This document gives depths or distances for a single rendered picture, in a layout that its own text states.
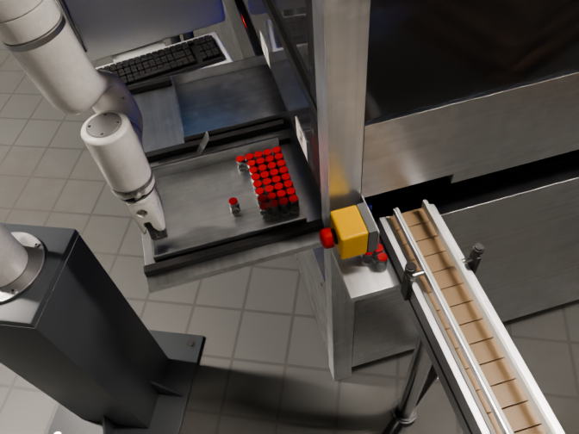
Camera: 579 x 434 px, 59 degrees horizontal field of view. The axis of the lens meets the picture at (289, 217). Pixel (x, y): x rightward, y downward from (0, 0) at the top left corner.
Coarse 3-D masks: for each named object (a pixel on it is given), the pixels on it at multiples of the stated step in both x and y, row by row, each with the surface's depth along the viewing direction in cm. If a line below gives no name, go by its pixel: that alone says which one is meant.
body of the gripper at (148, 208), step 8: (152, 192) 101; (128, 200) 98; (136, 200) 98; (144, 200) 98; (152, 200) 100; (160, 200) 109; (136, 208) 98; (144, 208) 99; (152, 208) 100; (160, 208) 105; (136, 216) 100; (144, 216) 100; (152, 216) 101; (160, 216) 103; (136, 224) 102; (144, 224) 102; (152, 224) 102; (160, 224) 103; (144, 232) 104
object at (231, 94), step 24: (192, 72) 146; (216, 72) 148; (240, 72) 149; (264, 72) 148; (192, 96) 145; (216, 96) 144; (240, 96) 143; (264, 96) 142; (192, 120) 139; (216, 120) 138; (240, 120) 137; (264, 120) 133; (288, 120) 135
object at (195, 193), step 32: (192, 160) 126; (224, 160) 129; (160, 192) 124; (192, 192) 124; (224, 192) 123; (192, 224) 118; (224, 224) 117; (256, 224) 116; (288, 224) 112; (160, 256) 110
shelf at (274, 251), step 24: (144, 96) 147; (168, 96) 146; (144, 120) 141; (168, 120) 140; (144, 144) 135; (168, 144) 134; (240, 144) 132; (288, 144) 131; (288, 168) 126; (312, 192) 121; (312, 216) 117; (144, 240) 116; (288, 240) 113; (312, 240) 113; (216, 264) 111; (240, 264) 111
